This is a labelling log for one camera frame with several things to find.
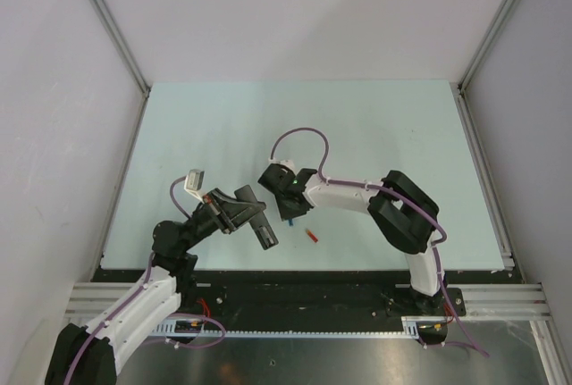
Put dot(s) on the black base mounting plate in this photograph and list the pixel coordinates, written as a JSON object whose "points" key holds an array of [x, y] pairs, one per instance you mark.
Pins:
{"points": [[303, 301]]}

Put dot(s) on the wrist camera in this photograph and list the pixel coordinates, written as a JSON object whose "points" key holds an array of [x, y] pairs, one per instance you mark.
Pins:
{"points": [[193, 183], [288, 163]]}

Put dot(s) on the red orange AAA battery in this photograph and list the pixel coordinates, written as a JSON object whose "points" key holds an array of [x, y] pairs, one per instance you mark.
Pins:
{"points": [[311, 235]]}

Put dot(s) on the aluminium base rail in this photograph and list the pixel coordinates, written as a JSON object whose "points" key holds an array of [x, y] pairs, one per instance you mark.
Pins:
{"points": [[483, 302]]}

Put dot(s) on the left aluminium frame post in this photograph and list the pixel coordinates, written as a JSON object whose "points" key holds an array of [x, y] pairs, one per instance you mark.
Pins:
{"points": [[112, 28]]}

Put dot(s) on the right aluminium frame post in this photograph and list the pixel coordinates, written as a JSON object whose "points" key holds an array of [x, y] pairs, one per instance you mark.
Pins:
{"points": [[499, 21]]}

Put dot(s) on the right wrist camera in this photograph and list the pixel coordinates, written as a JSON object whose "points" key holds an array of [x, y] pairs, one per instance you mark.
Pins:
{"points": [[288, 163]]}

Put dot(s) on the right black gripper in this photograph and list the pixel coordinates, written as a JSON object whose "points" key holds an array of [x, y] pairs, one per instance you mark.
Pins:
{"points": [[287, 213]]}

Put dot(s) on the white slotted cable duct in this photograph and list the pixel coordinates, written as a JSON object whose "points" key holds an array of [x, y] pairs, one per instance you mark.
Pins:
{"points": [[184, 328]]}

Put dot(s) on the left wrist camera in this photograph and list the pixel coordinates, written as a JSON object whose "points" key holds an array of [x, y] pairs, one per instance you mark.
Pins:
{"points": [[193, 183]]}

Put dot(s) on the black remote control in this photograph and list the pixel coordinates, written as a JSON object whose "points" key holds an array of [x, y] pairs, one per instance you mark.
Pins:
{"points": [[259, 223]]}

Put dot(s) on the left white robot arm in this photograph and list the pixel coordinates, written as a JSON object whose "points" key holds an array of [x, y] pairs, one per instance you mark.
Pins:
{"points": [[96, 352]]}

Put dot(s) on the aluminium frame post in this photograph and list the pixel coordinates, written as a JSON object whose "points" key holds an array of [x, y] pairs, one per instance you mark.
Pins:
{"points": [[112, 28], [499, 21]]}

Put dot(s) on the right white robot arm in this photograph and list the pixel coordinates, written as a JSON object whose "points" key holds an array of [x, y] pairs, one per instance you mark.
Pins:
{"points": [[402, 211]]}

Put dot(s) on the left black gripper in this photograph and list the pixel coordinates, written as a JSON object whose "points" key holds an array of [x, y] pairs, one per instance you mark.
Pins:
{"points": [[227, 212]]}

